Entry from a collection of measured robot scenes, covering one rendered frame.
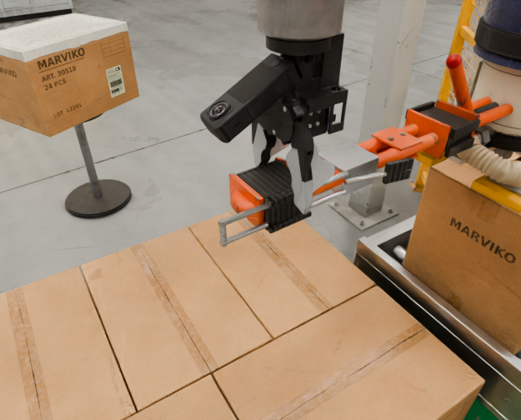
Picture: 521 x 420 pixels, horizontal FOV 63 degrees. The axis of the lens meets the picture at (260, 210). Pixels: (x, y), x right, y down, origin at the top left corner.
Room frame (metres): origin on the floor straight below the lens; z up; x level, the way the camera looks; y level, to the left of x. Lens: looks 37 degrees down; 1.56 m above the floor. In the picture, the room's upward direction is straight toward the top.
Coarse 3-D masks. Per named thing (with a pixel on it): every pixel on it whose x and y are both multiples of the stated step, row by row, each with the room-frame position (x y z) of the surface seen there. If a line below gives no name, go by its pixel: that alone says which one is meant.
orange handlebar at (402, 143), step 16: (496, 112) 0.71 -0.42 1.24; (400, 128) 0.64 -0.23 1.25; (416, 128) 0.65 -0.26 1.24; (368, 144) 0.59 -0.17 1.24; (384, 144) 0.60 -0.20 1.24; (400, 144) 0.58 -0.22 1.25; (416, 144) 0.58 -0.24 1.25; (432, 144) 0.61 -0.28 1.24; (384, 160) 0.55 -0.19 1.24; (240, 192) 0.46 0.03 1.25; (320, 192) 0.48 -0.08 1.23; (240, 208) 0.43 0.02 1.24
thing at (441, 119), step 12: (420, 108) 0.70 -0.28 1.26; (432, 108) 0.71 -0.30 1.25; (444, 108) 0.70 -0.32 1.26; (456, 108) 0.68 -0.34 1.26; (408, 120) 0.67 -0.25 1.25; (420, 120) 0.65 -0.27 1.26; (432, 120) 0.63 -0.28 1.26; (444, 120) 0.66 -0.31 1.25; (456, 120) 0.66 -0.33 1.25; (468, 120) 0.66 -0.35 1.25; (480, 120) 0.64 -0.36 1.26; (420, 132) 0.65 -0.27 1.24; (444, 132) 0.61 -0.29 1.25; (456, 132) 0.61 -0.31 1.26; (468, 132) 0.63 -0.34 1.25; (444, 144) 0.61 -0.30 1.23; (456, 144) 0.62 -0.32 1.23; (468, 144) 0.63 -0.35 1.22; (444, 156) 0.61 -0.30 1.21
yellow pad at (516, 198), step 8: (520, 160) 0.74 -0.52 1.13; (488, 176) 0.68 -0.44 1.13; (472, 184) 0.67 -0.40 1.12; (480, 184) 0.66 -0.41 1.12; (488, 184) 0.66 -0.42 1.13; (496, 184) 0.66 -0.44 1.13; (504, 184) 0.65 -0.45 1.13; (480, 192) 0.65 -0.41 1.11; (488, 192) 0.64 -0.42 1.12; (496, 192) 0.63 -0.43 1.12; (504, 192) 0.63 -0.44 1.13; (512, 192) 0.63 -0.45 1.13; (520, 192) 0.62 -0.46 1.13; (496, 200) 0.63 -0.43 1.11; (504, 200) 0.62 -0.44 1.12; (512, 200) 0.61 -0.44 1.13; (520, 200) 0.60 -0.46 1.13; (512, 208) 0.60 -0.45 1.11; (520, 208) 0.59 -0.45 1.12
